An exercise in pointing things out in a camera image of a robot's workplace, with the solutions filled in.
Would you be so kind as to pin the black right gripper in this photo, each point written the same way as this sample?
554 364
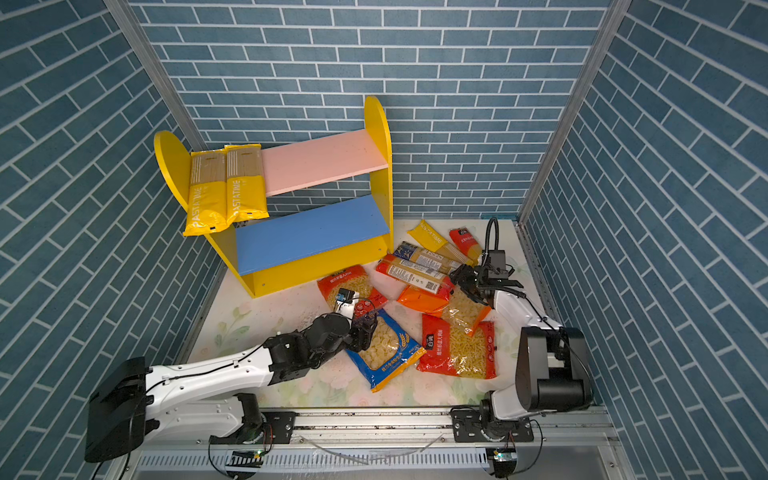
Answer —
463 276

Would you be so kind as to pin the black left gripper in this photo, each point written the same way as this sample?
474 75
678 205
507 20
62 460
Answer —
360 344

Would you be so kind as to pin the yellow Pastatime spaghetti bag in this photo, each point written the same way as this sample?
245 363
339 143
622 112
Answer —
207 211
245 182

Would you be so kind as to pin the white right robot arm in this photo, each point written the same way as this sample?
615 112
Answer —
551 372

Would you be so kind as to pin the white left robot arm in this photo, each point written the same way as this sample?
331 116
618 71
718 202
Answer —
124 408

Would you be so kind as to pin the blue shell pasta bag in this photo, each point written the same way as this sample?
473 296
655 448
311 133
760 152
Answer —
391 352

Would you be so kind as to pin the yellow shelf with coloured boards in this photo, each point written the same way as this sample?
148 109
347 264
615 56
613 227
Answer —
277 253

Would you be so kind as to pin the red macaroni bag upper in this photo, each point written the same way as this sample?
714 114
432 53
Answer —
353 278

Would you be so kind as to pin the orange macaroni bag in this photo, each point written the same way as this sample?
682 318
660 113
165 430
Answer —
458 310

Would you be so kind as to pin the red labelled spaghetti bag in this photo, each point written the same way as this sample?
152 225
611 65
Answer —
416 275

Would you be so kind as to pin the red spaghetti bag far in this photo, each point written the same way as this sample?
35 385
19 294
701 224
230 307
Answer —
467 244

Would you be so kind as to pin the dark labelled spaghetti bag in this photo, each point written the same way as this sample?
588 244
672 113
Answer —
421 256

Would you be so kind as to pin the red fusilli bag lower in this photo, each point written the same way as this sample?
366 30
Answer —
450 351

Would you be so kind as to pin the floral table mat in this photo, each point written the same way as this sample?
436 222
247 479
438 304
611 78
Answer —
236 322

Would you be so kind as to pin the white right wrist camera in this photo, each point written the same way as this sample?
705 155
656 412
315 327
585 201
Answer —
496 265

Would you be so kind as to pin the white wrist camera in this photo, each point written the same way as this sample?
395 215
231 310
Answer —
345 302
496 265

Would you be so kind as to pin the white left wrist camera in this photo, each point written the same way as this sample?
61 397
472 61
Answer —
345 302

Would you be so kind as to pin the metal base rail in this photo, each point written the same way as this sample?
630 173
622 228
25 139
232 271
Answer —
437 440

